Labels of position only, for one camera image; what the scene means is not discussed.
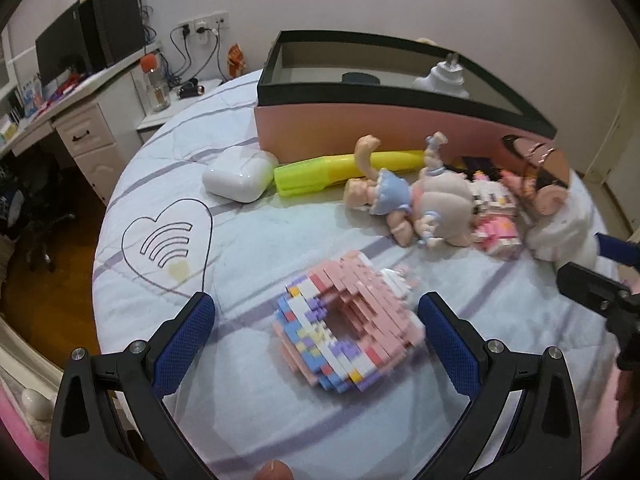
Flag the white wall outlet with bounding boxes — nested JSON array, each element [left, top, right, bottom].
[[177, 10, 230, 36]]

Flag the white desk with drawers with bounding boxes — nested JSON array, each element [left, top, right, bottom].
[[0, 42, 166, 206]]

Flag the white plug adapter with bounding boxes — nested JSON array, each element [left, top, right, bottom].
[[413, 52, 471, 100]]

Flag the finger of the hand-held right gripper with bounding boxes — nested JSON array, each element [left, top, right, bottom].
[[556, 261, 632, 317], [595, 231, 640, 267]]

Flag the books on desk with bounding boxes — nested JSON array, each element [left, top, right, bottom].
[[0, 72, 83, 146]]

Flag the pink brick-built toy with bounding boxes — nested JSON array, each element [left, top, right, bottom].
[[272, 251, 427, 393]]

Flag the yellow highlighter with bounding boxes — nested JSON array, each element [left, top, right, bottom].
[[273, 149, 426, 197]]

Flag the white soft toy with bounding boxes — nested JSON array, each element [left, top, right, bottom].
[[527, 182, 601, 263]]

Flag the white door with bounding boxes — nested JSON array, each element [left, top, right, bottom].
[[585, 72, 640, 226]]

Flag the doll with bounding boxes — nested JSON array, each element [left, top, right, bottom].
[[342, 131, 476, 248]]

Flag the white nightstand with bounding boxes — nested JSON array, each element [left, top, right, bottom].
[[136, 77, 223, 133]]

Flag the pink box with black rim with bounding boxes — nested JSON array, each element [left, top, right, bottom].
[[256, 30, 558, 171]]

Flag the white and pink brick cat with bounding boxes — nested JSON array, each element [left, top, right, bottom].
[[467, 170, 524, 261]]

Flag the clear bottle with orange cap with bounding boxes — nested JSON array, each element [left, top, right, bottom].
[[140, 52, 172, 112]]

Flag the black computer monitor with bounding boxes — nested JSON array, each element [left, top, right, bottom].
[[35, 7, 93, 88]]

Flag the person's left hand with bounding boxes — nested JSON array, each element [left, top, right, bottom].
[[255, 460, 293, 480]]

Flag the black office chair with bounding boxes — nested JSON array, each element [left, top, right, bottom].
[[0, 155, 76, 273]]

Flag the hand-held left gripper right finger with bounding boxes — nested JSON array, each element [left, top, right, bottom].
[[417, 291, 583, 480]]

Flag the black power cables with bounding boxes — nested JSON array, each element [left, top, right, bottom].
[[142, 2, 222, 83]]

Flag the white earbuds case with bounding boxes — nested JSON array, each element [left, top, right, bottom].
[[202, 147, 280, 203]]

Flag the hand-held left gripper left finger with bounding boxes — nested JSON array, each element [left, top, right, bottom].
[[48, 291, 217, 480]]

